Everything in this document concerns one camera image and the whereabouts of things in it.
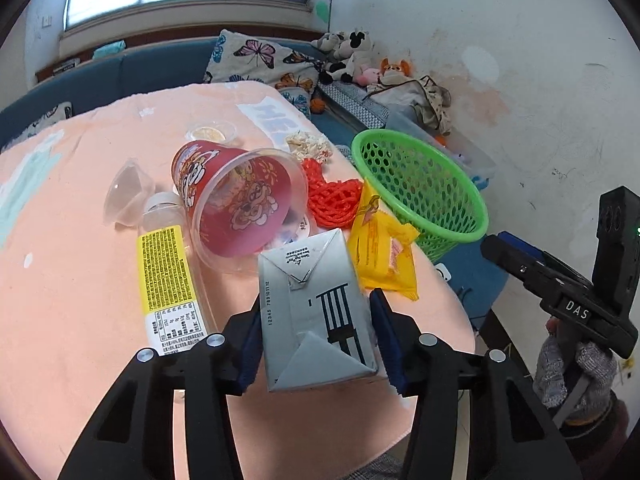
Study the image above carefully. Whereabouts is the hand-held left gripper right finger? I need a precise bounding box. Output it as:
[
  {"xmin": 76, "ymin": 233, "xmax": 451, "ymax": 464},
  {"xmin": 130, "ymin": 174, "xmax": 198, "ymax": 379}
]
[{"xmin": 369, "ymin": 287, "xmax": 586, "ymax": 480}]

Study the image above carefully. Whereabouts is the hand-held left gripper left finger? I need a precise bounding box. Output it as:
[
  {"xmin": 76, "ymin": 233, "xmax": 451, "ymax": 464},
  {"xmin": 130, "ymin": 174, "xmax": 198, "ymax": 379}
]
[{"xmin": 57, "ymin": 302, "xmax": 266, "ymax": 480}]

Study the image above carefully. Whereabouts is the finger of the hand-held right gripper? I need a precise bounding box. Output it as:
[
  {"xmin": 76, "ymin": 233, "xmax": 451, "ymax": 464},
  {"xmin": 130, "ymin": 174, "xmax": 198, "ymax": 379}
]
[
  {"xmin": 497, "ymin": 231, "xmax": 595, "ymax": 288},
  {"xmin": 481, "ymin": 235, "xmax": 557, "ymax": 307}
]

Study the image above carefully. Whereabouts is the grey drink carton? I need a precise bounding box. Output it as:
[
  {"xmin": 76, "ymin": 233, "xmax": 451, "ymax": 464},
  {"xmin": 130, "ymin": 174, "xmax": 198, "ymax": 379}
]
[{"xmin": 257, "ymin": 228, "xmax": 379, "ymax": 393}]

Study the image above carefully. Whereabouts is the green plastic basket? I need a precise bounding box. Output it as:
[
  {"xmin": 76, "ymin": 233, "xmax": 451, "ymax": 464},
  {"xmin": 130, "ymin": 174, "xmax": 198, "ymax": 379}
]
[{"xmin": 351, "ymin": 129, "xmax": 489, "ymax": 263}]

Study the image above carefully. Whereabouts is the white tissue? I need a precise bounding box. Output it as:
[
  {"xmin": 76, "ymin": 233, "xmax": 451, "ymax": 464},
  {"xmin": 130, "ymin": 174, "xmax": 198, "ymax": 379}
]
[{"xmin": 285, "ymin": 130, "xmax": 333, "ymax": 163}]

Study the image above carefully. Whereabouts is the person's right forearm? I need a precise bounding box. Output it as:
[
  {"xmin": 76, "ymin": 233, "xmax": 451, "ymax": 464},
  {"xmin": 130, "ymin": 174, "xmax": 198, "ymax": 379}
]
[{"xmin": 557, "ymin": 392, "xmax": 632, "ymax": 468}]

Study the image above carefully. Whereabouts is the person's right hand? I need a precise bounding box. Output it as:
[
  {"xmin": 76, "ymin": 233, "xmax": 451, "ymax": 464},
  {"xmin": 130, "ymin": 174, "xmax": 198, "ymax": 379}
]
[{"xmin": 532, "ymin": 316, "xmax": 619, "ymax": 409}]

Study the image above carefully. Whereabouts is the yellow snack packet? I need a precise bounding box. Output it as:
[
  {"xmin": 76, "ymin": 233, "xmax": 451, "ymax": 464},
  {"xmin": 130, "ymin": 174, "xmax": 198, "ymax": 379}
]
[{"xmin": 347, "ymin": 178, "xmax": 420, "ymax": 301}]

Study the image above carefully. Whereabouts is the clear bottle with yellow label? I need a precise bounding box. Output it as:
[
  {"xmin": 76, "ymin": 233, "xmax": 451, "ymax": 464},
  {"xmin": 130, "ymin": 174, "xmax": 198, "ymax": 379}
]
[{"xmin": 136, "ymin": 192, "xmax": 211, "ymax": 356}]

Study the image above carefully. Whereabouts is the clear plastic storage box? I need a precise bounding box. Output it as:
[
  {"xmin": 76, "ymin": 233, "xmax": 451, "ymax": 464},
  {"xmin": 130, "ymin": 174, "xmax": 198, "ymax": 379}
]
[{"xmin": 385, "ymin": 110, "xmax": 497, "ymax": 192}]

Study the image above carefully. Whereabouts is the red printed plastic cup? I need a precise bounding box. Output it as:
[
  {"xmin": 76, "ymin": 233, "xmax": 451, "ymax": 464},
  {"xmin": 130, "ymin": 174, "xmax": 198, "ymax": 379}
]
[{"xmin": 171, "ymin": 140, "xmax": 308, "ymax": 275}]

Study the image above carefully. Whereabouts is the orange mesh net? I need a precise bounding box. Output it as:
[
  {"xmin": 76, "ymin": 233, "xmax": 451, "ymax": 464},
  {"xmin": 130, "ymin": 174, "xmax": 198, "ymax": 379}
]
[{"xmin": 300, "ymin": 157, "xmax": 364, "ymax": 233}]

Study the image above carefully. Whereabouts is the pile of beige clothes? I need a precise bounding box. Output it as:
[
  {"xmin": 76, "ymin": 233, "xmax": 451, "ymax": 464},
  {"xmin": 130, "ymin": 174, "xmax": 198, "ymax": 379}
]
[{"xmin": 367, "ymin": 75, "xmax": 453, "ymax": 136}]

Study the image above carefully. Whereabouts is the small clear plastic cup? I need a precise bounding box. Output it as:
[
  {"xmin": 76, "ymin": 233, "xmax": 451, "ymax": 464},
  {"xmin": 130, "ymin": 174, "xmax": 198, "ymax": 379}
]
[{"xmin": 102, "ymin": 157, "xmax": 156, "ymax": 228}]

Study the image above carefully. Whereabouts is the small clear plastic container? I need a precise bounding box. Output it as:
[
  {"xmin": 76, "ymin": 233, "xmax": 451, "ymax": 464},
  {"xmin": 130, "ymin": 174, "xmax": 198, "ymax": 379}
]
[{"xmin": 186, "ymin": 120, "xmax": 240, "ymax": 143}]

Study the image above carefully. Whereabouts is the orange fox plush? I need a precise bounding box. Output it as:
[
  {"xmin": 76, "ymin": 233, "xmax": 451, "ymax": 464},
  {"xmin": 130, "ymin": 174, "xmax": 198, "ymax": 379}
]
[{"xmin": 379, "ymin": 57, "xmax": 413, "ymax": 81}]

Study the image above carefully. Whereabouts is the grey patterned cushion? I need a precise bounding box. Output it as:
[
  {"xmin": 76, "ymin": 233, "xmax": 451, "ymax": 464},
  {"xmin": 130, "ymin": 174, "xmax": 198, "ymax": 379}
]
[{"xmin": 315, "ymin": 81, "xmax": 391, "ymax": 131}]

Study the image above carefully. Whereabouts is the black and white cow plush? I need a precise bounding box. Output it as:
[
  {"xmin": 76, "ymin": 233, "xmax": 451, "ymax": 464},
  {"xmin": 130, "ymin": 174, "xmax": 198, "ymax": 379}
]
[{"xmin": 320, "ymin": 30, "xmax": 376, "ymax": 86}]

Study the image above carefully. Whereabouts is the large butterfly print pillow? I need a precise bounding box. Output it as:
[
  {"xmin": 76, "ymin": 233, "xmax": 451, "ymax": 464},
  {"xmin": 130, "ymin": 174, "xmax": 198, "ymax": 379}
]
[{"xmin": 202, "ymin": 29, "xmax": 326, "ymax": 121}]

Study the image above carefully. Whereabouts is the grey plush toy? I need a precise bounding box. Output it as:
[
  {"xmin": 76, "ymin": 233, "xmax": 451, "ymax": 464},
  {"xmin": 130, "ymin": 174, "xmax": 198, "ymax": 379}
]
[{"xmin": 311, "ymin": 31, "xmax": 347, "ymax": 53}]

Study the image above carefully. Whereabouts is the small butterfly print pillow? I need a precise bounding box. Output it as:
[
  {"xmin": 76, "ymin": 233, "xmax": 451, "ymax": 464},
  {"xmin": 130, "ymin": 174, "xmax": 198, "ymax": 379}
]
[{"xmin": 0, "ymin": 101, "xmax": 73, "ymax": 152}]

